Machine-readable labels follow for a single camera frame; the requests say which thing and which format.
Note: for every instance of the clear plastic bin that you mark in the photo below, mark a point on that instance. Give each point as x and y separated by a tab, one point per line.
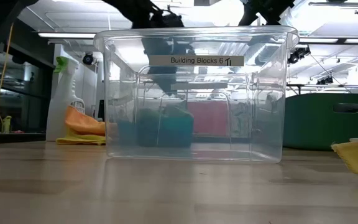
259	93

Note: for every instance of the ceiling light strip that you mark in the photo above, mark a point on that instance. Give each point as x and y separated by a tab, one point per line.
67	35

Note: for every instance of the small green bottle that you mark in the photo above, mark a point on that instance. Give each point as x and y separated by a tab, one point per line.
6	124

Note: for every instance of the white spray bottle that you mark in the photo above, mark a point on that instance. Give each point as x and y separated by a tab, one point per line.
62	102

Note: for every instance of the red cabinet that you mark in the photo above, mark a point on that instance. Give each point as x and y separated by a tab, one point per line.
208	118

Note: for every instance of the teal cloth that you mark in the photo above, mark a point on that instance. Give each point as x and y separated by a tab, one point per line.
183	133

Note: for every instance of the orange microfiber towel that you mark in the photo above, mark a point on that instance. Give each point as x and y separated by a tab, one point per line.
84	124

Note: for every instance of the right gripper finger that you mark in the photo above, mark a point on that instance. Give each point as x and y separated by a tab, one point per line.
249	14
275	9

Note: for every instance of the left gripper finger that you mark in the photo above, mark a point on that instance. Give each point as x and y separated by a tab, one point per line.
172	82
162	84

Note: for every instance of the green plastic basket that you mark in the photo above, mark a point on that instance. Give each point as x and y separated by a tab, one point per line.
309	124

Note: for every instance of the black ceiling spotlight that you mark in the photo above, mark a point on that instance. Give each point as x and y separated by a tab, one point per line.
298	54
87	58

